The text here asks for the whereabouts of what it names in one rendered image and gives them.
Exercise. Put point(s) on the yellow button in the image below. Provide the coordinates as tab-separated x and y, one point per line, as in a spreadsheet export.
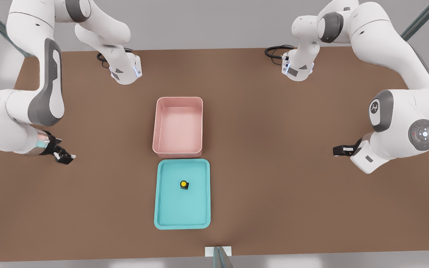
184	184

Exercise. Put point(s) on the pink plastic box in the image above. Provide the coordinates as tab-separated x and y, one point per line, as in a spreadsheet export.
178	128

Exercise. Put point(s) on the pale blue-green tray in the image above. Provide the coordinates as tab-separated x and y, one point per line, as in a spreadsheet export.
183	206

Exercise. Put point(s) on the silver frame post with foot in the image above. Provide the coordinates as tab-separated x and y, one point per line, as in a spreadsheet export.
220	257

